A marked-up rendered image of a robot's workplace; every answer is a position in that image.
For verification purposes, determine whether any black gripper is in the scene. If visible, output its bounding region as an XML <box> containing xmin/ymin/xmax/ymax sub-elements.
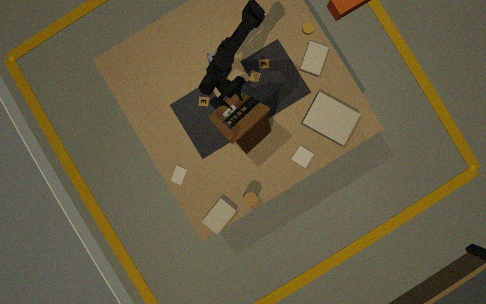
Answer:
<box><xmin>210</xmin><ymin>76</ymin><xmax>246</xmax><ymax>110</ymax></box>

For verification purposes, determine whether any yellow round disc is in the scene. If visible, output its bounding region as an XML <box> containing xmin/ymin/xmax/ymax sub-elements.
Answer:
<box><xmin>302</xmin><ymin>22</ymin><xmax>314</xmax><ymax>35</ymax></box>

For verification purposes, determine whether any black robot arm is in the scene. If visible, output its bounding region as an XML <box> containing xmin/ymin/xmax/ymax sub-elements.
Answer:
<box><xmin>199</xmin><ymin>0</ymin><xmax>265</xmax><ymax>98</ymax></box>

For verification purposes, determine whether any white paper ticket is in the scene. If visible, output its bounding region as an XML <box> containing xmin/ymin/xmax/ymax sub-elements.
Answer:
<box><xmin>222</xmin><ymin>105</ymin><xmax>237</xmax><ymax>118</ymax></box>

